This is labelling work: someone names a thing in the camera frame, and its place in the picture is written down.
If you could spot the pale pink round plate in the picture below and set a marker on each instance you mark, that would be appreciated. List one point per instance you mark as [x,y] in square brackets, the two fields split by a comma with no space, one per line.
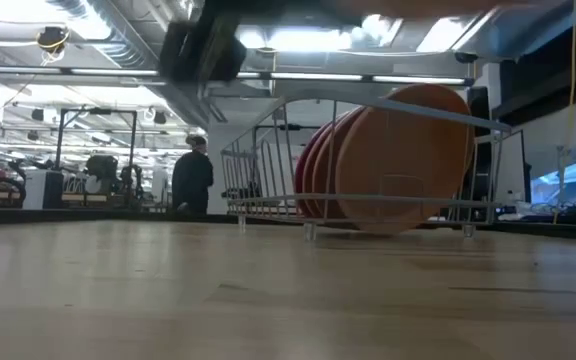
[308,172]

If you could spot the magenta round plate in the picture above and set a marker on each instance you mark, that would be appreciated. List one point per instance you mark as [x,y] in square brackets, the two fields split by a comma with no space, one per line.
[299,175]

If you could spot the red round plate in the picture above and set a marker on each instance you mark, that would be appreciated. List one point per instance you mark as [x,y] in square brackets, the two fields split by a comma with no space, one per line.
[324,170]

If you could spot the orange round plate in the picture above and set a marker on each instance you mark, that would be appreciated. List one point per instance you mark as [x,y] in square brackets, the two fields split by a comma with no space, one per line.
[408,160]

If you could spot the long ceiling light strip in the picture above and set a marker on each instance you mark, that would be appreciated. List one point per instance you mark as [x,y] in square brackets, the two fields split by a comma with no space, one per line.
[113,72]

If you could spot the person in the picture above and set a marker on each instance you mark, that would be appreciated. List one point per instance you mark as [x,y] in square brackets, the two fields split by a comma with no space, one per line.
[190,180]

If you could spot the black background robot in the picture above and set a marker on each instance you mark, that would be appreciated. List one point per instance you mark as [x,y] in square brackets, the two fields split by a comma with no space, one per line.
[100,167]

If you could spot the black framed white panel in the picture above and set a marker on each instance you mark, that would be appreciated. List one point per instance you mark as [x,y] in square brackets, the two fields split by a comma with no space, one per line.
[510,160]

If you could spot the white box appliance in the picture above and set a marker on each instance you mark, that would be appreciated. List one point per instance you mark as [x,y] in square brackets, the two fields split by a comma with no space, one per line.
[35,190]

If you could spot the monitor with blue screen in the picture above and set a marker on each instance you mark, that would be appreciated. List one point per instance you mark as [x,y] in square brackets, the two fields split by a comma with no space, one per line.
[568,180]

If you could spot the silver ventilation duct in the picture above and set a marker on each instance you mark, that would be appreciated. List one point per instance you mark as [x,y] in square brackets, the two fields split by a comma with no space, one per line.
[113,45]

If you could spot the black metal stand frame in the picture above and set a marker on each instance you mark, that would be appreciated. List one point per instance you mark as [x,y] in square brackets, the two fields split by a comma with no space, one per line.
[98,111]

